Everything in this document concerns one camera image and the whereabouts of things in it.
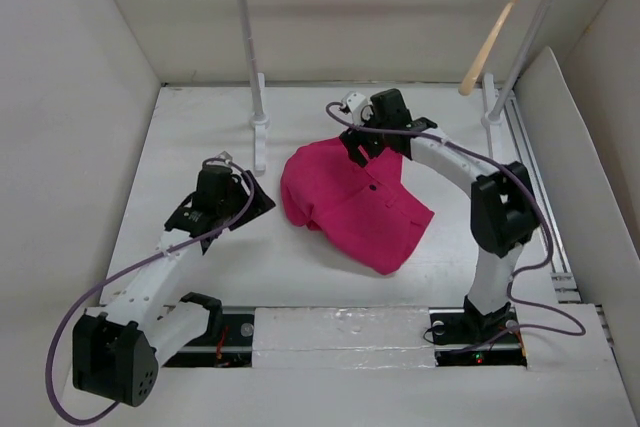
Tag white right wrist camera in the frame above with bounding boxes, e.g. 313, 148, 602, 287
339, 91, 373, 125

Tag pink trousers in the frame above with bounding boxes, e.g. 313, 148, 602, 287
280, 138, 435, 275

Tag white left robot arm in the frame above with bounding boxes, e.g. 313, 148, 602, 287
72, 153, 275, 407

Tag aluminium side rail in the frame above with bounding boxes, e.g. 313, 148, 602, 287
503, 91, 582, 304

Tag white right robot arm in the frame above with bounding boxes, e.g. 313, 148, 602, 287
336, 88, 540, 345

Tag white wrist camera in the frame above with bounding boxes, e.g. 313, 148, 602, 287
339, 91, 373, 125
202, 151, 233, 167

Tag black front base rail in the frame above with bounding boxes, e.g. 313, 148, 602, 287
167, 307, 527, 370

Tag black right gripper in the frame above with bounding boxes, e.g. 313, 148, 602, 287
339, 104, 391, 167

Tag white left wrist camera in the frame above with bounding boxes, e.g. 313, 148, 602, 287
202, 151, 233, 167

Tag beige wooden hanger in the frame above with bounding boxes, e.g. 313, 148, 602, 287
458, 0, 518, 96

